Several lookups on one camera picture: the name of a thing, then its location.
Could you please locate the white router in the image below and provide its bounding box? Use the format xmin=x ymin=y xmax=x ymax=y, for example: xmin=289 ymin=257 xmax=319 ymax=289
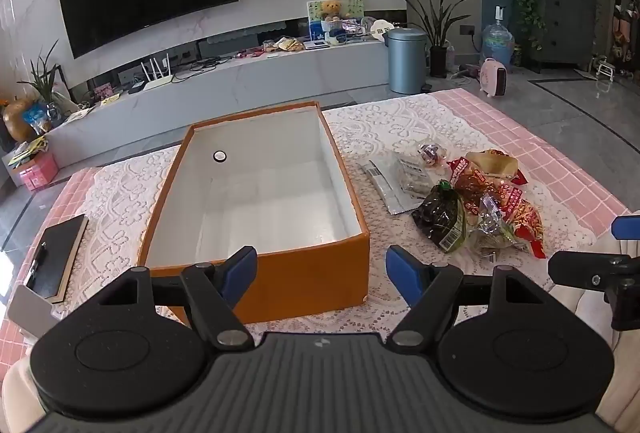
xmin=139 ymin=54 xmax=177 ymax=92

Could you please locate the grey drawer cabinet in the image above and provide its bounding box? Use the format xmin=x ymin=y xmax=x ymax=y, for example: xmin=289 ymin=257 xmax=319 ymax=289
xmin=529 ymin=0 xmax=599 ymax=74

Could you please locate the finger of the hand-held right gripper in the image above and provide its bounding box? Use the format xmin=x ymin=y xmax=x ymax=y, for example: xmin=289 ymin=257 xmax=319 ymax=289
xmin=611 ymin=212 xmax=640 ymax=242
xmin=547 ymin=250 xmax=640 ymax=287

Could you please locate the white television console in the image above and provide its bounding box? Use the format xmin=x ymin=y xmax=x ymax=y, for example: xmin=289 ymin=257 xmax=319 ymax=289
xmin=44 ymin=36 xmax=402 ymax=170

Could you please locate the brown gourd vase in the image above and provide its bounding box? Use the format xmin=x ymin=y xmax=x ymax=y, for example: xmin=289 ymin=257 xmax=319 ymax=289
xmin=2 ymin=98 xmax=40 ymax=145

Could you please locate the plant in glass vase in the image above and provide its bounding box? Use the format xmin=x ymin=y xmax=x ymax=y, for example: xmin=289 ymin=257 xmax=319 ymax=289
xmin=17 ymin=40 xmax=67 ymax=125

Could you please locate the red snack packet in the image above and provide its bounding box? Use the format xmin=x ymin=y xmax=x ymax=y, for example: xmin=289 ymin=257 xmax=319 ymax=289
xmin=446 ymin=157 xmax=528 ymax=214

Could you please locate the white silver snack packet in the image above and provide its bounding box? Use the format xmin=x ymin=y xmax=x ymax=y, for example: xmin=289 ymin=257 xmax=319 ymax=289
xmin=357 ymin=152 xmax=437 ymax=216

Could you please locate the pink heater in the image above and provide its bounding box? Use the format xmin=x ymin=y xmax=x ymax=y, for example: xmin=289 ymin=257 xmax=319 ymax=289
xmin=478 ymin=58 xmax=509 ymax=95

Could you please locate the clear packet with brown snack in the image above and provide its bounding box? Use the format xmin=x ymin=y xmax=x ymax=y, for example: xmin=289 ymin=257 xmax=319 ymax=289
xmin=416 ymin=140 xmax=449 ymax=169

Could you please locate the pink box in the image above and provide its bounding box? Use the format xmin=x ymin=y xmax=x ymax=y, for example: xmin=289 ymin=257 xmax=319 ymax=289
xmin=10 ymin=152 xmax=60 ymax=192

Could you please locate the cream fabric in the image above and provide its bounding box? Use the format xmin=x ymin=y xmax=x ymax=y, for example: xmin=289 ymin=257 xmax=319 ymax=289
xmin=570 ymin=208 xmax=640 ymax=433

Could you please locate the blue-grey trash can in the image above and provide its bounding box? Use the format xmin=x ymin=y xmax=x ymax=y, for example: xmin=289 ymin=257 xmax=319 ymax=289
xmin=387 ymin=27 xmax=429 ymax=95

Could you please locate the crinkled clear snack packet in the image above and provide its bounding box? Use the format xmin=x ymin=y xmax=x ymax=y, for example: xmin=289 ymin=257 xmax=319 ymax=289
xmin=470 ymin=193 xmax=507 ymax=260

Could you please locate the yellow paper stack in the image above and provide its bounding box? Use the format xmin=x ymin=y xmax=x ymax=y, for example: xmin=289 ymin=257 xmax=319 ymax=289
xmin=7 ymin=136 xmax=49 ymax=167

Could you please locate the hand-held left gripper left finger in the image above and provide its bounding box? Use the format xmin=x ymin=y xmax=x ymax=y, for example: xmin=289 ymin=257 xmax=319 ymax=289
xmin=92 ymin=246 xmax=258 ymax=350

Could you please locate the pile of snacks on console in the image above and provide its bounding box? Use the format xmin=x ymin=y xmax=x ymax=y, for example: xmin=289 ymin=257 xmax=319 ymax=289
xmin=262 ymin=36 xmax=305 ymax=54

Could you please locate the white lace tablecloth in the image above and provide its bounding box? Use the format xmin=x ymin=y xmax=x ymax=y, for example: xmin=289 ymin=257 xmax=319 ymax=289
xmin=50 ymin=93 xmax=597 ymax=350

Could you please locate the black pen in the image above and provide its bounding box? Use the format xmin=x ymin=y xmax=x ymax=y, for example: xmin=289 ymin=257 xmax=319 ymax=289
xmin=26 ymin=242 xmax=49 ymax=288

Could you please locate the dark dates packet green label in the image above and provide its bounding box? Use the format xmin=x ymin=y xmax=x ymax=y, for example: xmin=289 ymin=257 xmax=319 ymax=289
xmin=411 ymin=180 xmax=469 ymax=254

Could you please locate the orange cardboard box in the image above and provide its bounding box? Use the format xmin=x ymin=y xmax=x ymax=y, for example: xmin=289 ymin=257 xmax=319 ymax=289
xmin=136 ymin=100 xmax=371 ymax=325

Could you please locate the grey card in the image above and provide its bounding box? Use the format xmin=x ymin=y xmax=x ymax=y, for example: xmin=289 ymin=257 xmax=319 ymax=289
xmin=7 ymin=297 xmax=62 ymax=345

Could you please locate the pink checkered tablecloth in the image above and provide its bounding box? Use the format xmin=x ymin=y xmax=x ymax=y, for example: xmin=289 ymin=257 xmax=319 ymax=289
xmin=0 ymin=86 xmax=640 ymax=364

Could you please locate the blue water jug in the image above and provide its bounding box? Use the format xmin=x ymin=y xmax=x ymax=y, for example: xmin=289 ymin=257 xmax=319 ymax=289
xmin=481 ymin=6 xmax=516 ymax=69

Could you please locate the black notebook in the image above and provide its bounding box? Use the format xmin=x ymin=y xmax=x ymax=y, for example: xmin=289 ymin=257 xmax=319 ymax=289
xmin=23 ymin=214 xmax=90 ymax=304

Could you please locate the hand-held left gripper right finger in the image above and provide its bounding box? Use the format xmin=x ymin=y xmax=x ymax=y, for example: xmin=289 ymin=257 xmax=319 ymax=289
xmin=386 ymin=245 xmax=551 ymax=349

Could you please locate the long-leaf potted plant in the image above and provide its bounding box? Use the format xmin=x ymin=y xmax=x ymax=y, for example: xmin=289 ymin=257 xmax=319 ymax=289
xmin=394 ymin=0 xmax=479 ymax=78

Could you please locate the yellow cake packet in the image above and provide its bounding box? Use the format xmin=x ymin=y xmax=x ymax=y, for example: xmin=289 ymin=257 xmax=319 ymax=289
xmin=465 ymin=150 xmax=519 ymax=179

